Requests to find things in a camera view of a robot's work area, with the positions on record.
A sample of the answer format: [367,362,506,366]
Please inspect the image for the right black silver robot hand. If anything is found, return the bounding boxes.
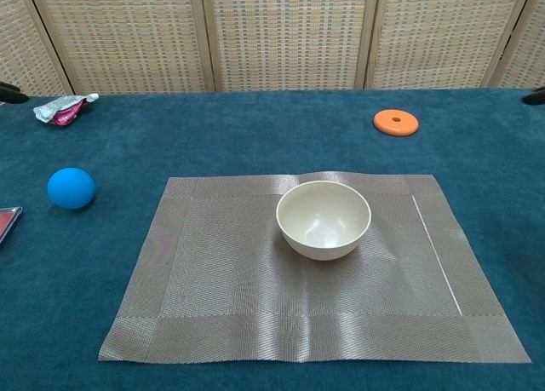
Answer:
[521,86,545,107]

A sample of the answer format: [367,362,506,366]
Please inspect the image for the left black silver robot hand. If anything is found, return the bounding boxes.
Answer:
[0,82,30,106]

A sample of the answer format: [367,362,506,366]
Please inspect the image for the cream round bowl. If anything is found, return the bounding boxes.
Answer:
[275,180,372,262]

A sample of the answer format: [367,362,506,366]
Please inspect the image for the woven grey placemat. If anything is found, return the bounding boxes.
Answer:
[96,170,532,364]

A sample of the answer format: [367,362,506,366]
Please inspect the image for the woven rattan screen panel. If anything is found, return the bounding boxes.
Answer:
[364,0,536,90]
[26,0,216,96]
[0,0,74,105]
[489,0,545,89]
[199,0,382,92]

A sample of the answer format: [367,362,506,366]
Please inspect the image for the silver pink spout pouch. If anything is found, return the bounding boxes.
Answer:
[32,92,100,128]

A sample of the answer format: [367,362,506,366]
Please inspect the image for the blue ball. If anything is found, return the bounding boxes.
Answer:
[46,166,97,210]

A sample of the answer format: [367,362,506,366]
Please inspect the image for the red pad in clear case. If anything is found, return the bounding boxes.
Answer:
[0,206,24,250]

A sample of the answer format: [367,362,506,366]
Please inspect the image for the orange disc with hole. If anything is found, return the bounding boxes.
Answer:
[372,108,421,138]

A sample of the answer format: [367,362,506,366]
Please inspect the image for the blue velvet table cover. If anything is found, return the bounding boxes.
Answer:
[0,87,545,391]

